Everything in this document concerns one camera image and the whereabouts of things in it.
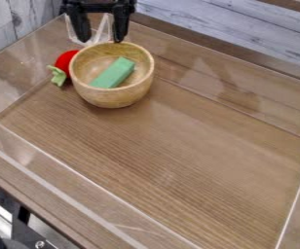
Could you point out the clear acrylic tray wall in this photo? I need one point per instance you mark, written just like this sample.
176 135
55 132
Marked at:
93 218

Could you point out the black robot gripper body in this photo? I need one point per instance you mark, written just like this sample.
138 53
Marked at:
100 6

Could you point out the black table leg bracket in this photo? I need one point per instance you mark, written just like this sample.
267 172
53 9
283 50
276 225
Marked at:
24 234

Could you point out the red toy strawberry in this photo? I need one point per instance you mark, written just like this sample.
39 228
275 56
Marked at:
60 68

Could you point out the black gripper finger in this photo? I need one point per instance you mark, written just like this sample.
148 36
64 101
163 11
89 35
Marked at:
120 22
79 21

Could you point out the green rectangular block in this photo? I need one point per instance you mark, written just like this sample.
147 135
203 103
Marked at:
113 74

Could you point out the brown wooden bowl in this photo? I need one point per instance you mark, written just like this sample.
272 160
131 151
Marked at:
89 62

